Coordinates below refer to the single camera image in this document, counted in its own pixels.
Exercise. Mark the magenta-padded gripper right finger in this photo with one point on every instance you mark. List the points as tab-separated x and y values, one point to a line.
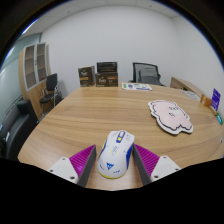
148	159

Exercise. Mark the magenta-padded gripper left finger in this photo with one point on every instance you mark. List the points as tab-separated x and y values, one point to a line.
81	160

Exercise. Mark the white blue computer mouse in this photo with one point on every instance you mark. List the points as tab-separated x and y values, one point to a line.
116	155

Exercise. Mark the pink cloud-shaped mouse pad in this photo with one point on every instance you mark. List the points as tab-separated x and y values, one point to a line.
171	116

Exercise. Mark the black leather sofa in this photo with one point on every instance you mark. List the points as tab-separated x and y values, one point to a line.
16	130

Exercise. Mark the printed paper sheet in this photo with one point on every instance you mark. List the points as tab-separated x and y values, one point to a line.
136	86

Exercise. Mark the small black office chair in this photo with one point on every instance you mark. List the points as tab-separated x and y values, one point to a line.
50	91

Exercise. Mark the round white disc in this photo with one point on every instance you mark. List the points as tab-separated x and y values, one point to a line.
191	95

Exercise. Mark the small green packet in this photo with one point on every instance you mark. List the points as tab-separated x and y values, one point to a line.
219	118

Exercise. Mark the small orange wooden box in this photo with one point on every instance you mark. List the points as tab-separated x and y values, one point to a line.
206	100

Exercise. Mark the wooden side cabinet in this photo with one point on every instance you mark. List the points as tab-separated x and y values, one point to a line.
185	85

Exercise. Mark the small brown cardboard box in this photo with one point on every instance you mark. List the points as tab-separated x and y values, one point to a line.
86	76

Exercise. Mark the wide brown cardboard box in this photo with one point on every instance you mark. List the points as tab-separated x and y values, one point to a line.
106	79

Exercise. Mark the black mesh office chair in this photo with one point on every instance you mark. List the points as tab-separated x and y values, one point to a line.
148	75

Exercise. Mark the purple sign card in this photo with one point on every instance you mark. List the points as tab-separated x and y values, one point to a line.
216	99

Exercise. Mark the wooden shelf unit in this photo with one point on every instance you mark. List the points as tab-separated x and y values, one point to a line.
31	70

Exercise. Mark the ceiling light panel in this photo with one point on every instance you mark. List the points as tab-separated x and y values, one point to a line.
29	26

